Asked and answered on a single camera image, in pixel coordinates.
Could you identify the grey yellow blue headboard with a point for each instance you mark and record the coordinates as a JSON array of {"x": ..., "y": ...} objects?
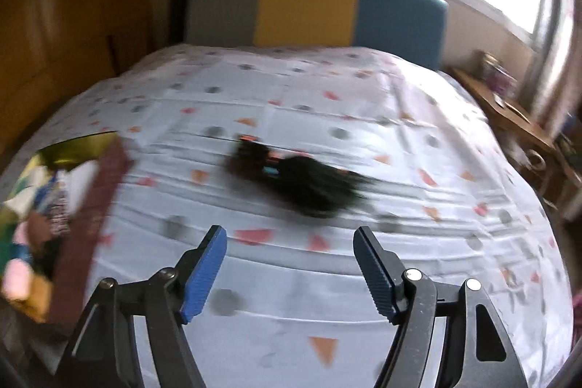
[{"x": 309, "y": 6}]

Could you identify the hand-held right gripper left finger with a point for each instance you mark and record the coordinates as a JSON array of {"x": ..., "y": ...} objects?
[{"x": 204, "y": 274}]

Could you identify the tissue pack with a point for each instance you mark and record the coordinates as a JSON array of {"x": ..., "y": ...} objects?
[{"x": 63, "y": 206}]

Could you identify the purple box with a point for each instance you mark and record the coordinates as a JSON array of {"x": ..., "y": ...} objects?
[{"x": 498, "y": 79}]

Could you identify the wooden side desk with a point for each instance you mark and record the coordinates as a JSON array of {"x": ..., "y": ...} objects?
[{"x": 500, "y": 115}]

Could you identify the beige patterned curtain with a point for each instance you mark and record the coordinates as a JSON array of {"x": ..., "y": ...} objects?
[{"x": 554, "y": 42}]

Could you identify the gold cardboard box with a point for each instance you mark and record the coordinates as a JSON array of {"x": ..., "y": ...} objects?
[{"x": 86, "y": 224}]

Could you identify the wooden chair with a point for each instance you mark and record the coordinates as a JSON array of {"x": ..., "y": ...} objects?
[{"x": 566, "y": 174}]

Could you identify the black upright roll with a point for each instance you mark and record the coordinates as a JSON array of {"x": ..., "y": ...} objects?
[{"x": 186, "y": 1}]

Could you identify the black hair piece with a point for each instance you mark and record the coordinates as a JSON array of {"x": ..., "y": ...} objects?
[{"x": 309, "y": 183}]

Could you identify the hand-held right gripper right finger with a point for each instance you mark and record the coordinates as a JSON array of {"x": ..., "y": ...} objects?
[{"x": 375, "y": 270}]

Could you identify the pink towel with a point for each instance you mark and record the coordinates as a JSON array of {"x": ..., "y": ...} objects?
[{"x": 16, "y": 281}]

